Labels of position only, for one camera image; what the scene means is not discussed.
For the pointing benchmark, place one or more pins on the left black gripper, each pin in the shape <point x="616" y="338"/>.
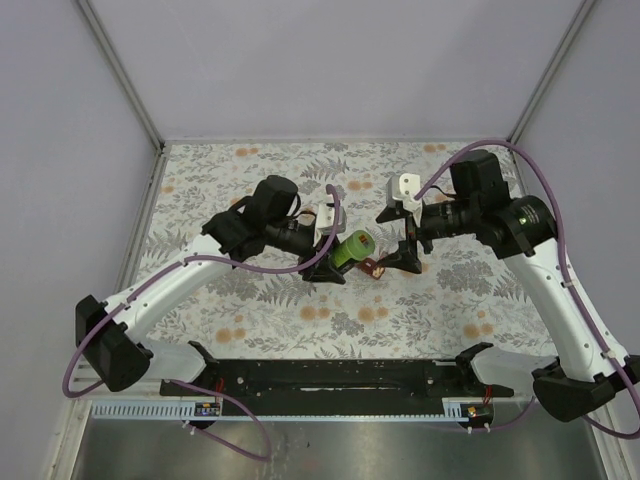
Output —
<point x="323" y="270"/>

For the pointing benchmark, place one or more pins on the floral table mat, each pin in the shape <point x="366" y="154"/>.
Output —
<point x="463" y="295"/>

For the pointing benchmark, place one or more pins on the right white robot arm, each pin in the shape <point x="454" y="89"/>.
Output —
<point x="590" y="366"/>

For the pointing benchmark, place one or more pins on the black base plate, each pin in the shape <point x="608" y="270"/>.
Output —
<point x="349" y="403"/>

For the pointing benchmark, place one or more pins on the green pill bottle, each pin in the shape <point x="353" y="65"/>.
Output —
<point x="354" y="249"/>

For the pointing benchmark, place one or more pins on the red pill organizer box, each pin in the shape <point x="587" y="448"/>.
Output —
<point x="371" y="268"/>

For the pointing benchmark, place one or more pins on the aluminium frame rail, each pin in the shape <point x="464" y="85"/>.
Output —
<point x="460" y="377"/>

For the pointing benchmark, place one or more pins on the white slotted cable duct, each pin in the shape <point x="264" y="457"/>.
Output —
<point x="162" y="410"/>

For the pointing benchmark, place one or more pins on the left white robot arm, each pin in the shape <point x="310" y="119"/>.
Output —
<point x="260" y="233"/>

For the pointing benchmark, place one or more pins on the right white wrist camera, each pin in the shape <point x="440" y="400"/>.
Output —
<point x="401" y="193"/>

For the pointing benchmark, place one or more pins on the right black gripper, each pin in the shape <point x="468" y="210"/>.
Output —
<point x="405" y="258"/>

